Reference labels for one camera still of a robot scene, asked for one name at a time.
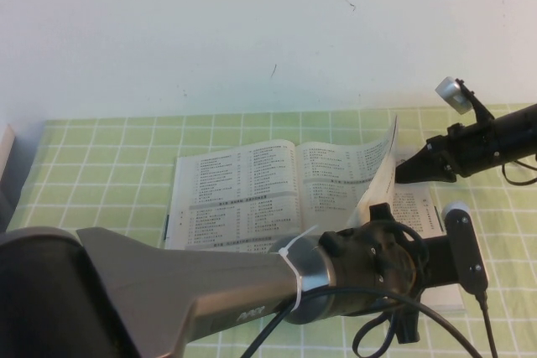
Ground black camera bracket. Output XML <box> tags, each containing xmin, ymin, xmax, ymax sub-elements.
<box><xmin>394</xmin><ymin>234</ymin><xmax>458</xmax><ymax>345</ymax></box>
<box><xmin>456</xmin><ymin>78</ymin><xmax>495</xmax><ymax>124</ymax></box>

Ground black right camera bracket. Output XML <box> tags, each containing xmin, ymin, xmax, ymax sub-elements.
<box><xmin>456</xmin><ymin>78</ymin><xmax>495</xmax><ymax>124</ymax></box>

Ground green checked tablecloth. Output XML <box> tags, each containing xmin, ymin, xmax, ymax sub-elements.
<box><xmin>0</xmin><ymin>102</ymin><xmax>537</xmax><ymax>358</ymax></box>

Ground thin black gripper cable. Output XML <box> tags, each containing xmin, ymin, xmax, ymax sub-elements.
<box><xmin>351</xmin><ymin>218</ymin><xmax>430</xmax><ymax>358</ymax></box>

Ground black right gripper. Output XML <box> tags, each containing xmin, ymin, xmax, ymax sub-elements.
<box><xmin>395</xmin><ymin>121</ymin><xmax>500</xmax><ymax>185</ymax></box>

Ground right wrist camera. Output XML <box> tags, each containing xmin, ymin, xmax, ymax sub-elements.
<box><xmin>435</xmin><ymin>76</ymin><xmax>474</xmax><ymax>116</ymax></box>

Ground black left camera bracket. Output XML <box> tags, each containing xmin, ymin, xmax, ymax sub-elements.
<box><xmin>394</xmin><ymin>234</ymin><xmax>458</xmax><ymax>345</ymax></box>

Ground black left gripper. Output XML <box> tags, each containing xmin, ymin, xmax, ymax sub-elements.
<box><xmin>368</xmin><ymin>203</ymin><xmax>392</xmax><ymax>227</ymax></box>

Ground white zip tie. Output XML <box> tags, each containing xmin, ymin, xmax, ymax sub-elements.
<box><xmin>276</xmin><ymin>225</ymin><xmax>321</xmax><ymax>314</ymax></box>

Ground white hardcover book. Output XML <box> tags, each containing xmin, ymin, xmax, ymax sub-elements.
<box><xmin>164</xmin><ymin>113</ymin><xmax>467</xmax><ymax>313</ymax></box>

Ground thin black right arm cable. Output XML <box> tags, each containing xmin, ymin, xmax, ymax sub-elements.
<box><xmin>498</xmin><ymin>152</ymin><xmax>537</xmax><ymax>187</ymax></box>

